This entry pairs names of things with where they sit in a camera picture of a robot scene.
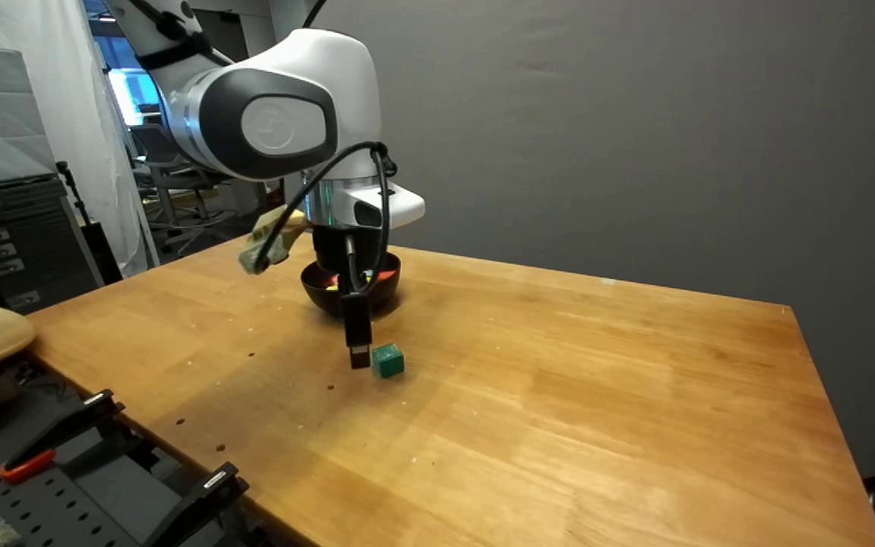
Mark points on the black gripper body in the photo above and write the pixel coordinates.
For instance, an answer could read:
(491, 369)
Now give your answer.
(335, 246)

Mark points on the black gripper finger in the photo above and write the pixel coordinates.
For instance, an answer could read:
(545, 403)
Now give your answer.
(357, 336)

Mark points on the orange wooden block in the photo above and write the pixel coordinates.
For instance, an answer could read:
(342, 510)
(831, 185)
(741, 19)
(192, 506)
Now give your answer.
(328, 279)

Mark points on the teal wooden block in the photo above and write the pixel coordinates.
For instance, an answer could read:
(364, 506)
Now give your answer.
(391, 363)

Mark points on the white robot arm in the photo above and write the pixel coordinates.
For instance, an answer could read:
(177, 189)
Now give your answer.
(287, 79)

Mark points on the black bowl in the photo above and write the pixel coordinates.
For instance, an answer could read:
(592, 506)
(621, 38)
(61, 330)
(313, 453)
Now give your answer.
(386, 296)

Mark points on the dark office chair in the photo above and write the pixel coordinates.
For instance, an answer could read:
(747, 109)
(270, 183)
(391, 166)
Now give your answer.
(168, 201)

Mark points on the black leaning stand pole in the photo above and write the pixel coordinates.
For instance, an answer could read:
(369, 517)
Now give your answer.
(92, 243)

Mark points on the bright blue window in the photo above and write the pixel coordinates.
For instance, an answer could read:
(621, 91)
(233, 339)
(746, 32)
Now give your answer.
(119, 61)

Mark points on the white fabric curtain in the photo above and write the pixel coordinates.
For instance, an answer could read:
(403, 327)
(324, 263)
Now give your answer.
(61, 109)

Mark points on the black perforated board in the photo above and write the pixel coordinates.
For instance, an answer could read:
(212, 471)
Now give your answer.
(84, 495)

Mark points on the black equipment case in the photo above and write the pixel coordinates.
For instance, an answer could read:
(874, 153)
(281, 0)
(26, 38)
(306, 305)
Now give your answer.
(14, 243)

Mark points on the gray backdrop panel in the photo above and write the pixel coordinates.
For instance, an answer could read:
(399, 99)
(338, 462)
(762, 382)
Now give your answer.
(661, 153)

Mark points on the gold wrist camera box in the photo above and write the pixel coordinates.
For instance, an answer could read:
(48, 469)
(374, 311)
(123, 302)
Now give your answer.
(270, 243)

